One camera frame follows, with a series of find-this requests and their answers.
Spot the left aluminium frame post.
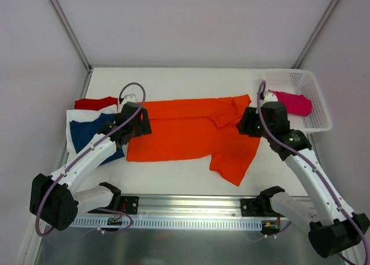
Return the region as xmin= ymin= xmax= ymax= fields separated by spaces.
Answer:
xmin=48 ymin=0 xmax=92 ymax=72

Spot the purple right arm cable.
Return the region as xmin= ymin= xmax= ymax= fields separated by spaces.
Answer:
xmin=257 ymin=79 xmax=370 ymax=265

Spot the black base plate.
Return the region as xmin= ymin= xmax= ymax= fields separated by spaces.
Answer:
xmin=240 ymin=197 xmax=278 ymax=217
xmin=104 ymin=196 xmax=139 ymax=215

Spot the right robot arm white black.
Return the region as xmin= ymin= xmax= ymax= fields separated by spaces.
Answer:
xmin=236 ymin=102 xmax=369 ymax=264

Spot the pink t shirt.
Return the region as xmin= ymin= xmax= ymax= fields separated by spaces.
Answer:
xmin=269 ymin=90 xmax=312 ymax=117

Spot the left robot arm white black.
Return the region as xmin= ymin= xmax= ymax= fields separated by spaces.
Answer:
xmin=29 ymin=102 xmax=152 ymax=231

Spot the red folded t shirt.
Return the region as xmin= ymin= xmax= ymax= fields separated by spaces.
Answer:
xmin=74 ymin=97 xmax=118 ymax=111

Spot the white slotted cable duct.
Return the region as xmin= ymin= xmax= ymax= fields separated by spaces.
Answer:
xmin=71 ymin=216 xmax=262 ymax=231

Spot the white plastic basket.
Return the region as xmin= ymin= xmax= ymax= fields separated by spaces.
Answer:
xmin=262 ymin=69 xmax=332 ymax=134

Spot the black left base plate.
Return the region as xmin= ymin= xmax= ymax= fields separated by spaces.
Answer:
xmin=104 ymin=196 xmax=139 ymax=215

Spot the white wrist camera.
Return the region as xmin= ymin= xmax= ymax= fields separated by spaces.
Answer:
xmin=261 ymin=91 xmax=278 ymax=103
xmin=118 ymin=94 xmax=137 ymax=105

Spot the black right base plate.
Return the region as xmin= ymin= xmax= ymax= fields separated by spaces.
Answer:
xmin=240 ymin=197 xmax=278 ymax=217

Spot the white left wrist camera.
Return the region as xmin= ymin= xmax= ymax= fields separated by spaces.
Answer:
xmin=118 ymin=94 xmax=137 ymax=105

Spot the blue folded t shirt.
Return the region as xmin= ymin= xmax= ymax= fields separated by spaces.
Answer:
xmin=70 ymin=114 xmax=114 ymax=154

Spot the white folded t shirt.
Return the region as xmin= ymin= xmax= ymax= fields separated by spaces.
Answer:
xmin=65 ymin=105 xmax=117 ymax=154

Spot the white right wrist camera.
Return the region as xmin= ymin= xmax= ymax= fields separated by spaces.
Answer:
xmin=261 ymin=91 xmax=278 ymax=103

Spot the aluminium mounting rail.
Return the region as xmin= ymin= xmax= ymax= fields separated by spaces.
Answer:
xmin=122 ymin=194 xmax=267 ymax=219

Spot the aluminium frame post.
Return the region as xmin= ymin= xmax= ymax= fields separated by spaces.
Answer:
xmin=291 ymin=0 xmax=342 ymax=69
xmin=48 ymin=0 xmax=92 ymax=72

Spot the orange t shirt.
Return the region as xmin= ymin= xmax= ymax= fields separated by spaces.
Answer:
xmin=126 ymin=94 xmax=260 ymax=186

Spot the right aluminium frame post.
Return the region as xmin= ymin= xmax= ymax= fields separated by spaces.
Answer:
xmin=291 ymin=0 xmax=342 ymax=69

